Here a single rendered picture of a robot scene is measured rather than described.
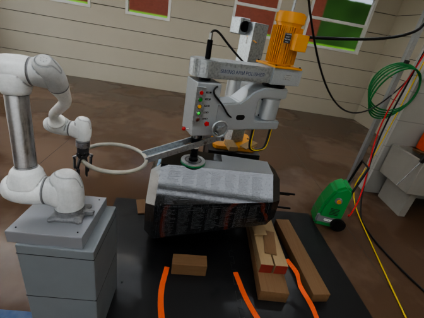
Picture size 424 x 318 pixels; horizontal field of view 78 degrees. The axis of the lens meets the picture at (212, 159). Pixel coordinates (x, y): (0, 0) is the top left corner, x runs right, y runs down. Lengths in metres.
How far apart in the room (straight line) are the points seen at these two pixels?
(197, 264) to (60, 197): 1.30
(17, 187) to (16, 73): 0.56
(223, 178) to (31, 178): 1.37
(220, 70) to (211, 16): 6.16
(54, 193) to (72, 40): 7.58
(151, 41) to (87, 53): 1.89
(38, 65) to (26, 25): 8.07
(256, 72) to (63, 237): 1.69
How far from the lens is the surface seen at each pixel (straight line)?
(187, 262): 2.43
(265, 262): 2.48
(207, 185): 2.23
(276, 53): 2.31
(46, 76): 1.44
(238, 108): 2.18
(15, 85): 1.51
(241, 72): 2.10
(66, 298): 1.95
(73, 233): 1.61
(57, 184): 1.58
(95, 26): 8.68
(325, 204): 3.43
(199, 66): 1.96
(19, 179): 1.64
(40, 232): 1.66
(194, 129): 2.06
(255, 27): 2.87
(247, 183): 2.32
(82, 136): 1.91
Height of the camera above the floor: 1.95
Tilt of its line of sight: 26 degrees down
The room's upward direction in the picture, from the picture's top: 10 degrees clockwise
